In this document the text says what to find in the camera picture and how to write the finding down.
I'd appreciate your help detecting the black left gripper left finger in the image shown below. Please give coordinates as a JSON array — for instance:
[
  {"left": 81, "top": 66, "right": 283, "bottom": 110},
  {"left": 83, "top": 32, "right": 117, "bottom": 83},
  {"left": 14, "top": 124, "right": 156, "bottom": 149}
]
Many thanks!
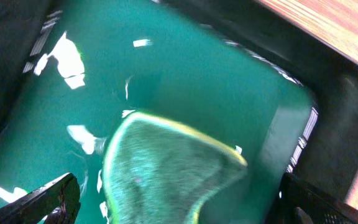
[{"left": 0, "top": 173, "right": 81, "bottom": 224}]

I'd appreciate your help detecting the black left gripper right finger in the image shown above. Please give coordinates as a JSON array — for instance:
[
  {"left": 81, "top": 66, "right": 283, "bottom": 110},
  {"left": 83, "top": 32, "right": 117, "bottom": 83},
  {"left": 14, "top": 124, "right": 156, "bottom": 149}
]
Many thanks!
[{"left": 264, "top": 173, "right": 358, "bottom": 224}]

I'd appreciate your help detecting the black water basin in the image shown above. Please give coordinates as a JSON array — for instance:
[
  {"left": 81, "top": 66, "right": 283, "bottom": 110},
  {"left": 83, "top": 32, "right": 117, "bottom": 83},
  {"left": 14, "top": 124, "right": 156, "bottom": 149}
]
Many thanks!
[{"left": 0, "top": 0, "right": 358, "bottom": 223}]

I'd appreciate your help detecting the green yellow sponge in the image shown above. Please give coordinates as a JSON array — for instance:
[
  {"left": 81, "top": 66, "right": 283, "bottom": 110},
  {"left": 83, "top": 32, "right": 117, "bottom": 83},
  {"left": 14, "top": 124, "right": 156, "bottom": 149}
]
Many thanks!
[{"left": 102, "top": 112, "right": 247, "bottom": 223}]

